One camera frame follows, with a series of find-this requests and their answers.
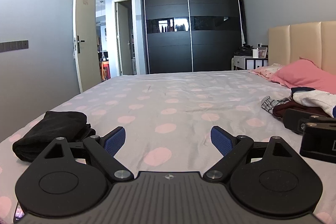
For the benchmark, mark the cream room door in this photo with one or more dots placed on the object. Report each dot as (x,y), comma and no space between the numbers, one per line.
(86,29)

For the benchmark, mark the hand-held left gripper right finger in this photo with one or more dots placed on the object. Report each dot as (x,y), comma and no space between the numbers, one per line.
(219,141)

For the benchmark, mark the black smartphone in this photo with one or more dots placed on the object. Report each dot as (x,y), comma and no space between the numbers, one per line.
(18,212)

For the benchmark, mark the hallway door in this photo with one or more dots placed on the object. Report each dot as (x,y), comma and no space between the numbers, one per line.
(123,37)

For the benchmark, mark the grey patterned garment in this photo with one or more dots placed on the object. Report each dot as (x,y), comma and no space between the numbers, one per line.
(270,104)

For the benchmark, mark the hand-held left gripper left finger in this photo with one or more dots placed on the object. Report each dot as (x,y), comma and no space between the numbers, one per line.
(115,141)

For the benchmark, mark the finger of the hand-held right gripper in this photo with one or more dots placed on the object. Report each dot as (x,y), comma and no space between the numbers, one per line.
(292,119)

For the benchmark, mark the white sweatshirt with navy lining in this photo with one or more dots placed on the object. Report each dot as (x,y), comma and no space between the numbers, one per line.
(315,100)

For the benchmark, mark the dark wall switch panel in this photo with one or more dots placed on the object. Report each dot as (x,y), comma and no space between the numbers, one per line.
(13,46)

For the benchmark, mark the maroon garment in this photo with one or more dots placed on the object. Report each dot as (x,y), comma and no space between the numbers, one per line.
(282,109)

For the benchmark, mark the black bag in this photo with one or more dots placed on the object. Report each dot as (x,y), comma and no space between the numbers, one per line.
(245,50)

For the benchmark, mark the white nightstand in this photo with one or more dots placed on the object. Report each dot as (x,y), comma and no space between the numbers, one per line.
(252,62)

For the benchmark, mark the dark sliding-door wardrobe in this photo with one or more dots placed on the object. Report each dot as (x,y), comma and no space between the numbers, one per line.
(168,50)

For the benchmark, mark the small photo frame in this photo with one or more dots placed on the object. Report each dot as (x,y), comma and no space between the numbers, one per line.
(262,53)

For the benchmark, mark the pink dotted pillow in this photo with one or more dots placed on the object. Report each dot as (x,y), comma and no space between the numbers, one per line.
(265,71)

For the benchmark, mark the black folded clothes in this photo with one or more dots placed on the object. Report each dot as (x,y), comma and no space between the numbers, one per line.
(52,127)

